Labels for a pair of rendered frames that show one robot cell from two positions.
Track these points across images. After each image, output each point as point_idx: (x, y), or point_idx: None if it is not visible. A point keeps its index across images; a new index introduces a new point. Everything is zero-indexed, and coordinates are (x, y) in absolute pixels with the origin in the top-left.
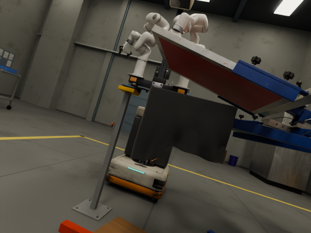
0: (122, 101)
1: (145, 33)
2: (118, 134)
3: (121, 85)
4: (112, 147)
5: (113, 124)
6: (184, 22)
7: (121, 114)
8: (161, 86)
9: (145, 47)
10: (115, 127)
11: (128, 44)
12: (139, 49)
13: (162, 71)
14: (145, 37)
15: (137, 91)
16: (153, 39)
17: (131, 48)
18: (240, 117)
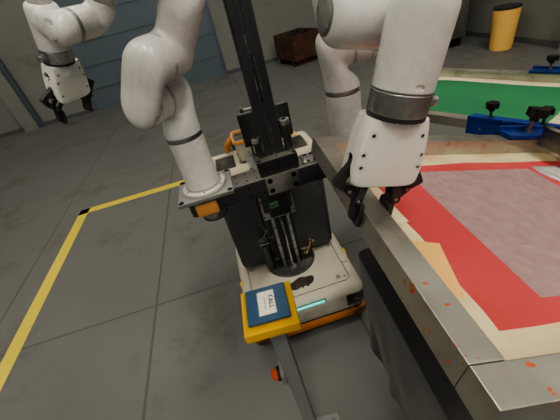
0: (271, 340)
1: (141, 61)
2: (301, 377)
3: (252, 333)
4: (305, 400)
5: (281, 379)
6: (444, 57)
7: (290, 358)
8: (297, 177)
9: (169, 93)
10: (290, 379)
11: (62, 72)
12: (157, 122)
13: (272, 131)
14: (157, 77)
15: (293, 298)
16: (182, 50)
17: (82, 72)
18: (492, 110)
